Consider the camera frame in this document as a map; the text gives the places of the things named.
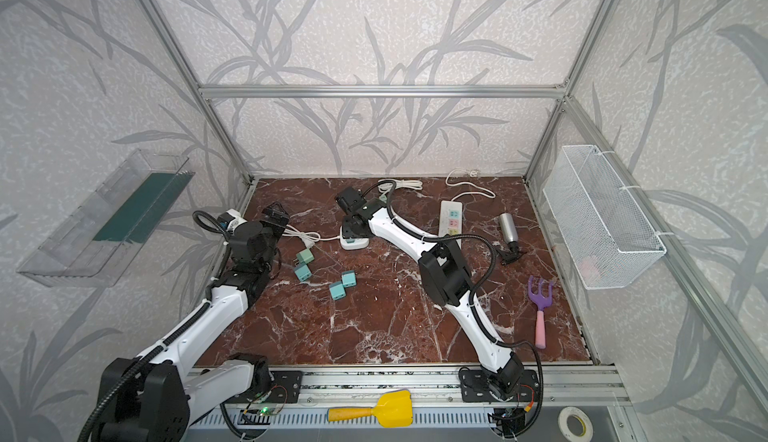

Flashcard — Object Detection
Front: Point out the white square power strip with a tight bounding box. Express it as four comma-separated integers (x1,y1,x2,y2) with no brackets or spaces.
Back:
281,224,371,251

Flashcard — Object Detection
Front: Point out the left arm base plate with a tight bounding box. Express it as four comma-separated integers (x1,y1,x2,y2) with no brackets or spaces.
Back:
228,370,303,405

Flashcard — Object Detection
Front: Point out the purple pink toy rake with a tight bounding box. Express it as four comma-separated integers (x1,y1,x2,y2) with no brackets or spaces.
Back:
527,275,553,350

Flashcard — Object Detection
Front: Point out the silver hair dryer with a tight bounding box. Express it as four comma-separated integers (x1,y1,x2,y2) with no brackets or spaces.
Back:
497,212,524,265

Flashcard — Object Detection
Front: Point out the clear plastic wall shelf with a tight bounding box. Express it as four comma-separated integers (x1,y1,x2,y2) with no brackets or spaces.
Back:
17,149,195,288

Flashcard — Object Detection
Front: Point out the aluminium frame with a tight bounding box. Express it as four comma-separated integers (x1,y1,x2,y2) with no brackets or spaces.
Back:
113,0,768,442

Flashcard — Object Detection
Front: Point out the yellow toy shovel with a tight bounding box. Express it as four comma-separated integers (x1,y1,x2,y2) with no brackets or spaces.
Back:
327,389,414,428

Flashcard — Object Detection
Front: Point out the white tape roll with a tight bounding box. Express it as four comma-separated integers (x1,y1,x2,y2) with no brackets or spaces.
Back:
558,406,594,442

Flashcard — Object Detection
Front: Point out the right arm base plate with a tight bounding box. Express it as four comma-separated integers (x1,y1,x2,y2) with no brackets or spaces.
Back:
458,366,539,404

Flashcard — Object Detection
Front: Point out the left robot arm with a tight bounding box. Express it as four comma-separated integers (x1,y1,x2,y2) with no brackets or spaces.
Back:
78,202,289,441

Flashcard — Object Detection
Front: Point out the white wire basket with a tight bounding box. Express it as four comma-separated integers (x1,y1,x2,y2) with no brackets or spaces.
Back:
543,144,667,290

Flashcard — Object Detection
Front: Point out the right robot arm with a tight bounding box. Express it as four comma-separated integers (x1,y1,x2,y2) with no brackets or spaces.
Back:
335,179,537,401

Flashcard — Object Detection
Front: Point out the blue power strip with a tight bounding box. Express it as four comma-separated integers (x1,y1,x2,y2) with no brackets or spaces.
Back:
377,179,423,202

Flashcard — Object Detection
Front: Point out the white long power strip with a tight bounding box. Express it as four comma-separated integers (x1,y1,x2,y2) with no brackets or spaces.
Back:
438,200,463,236

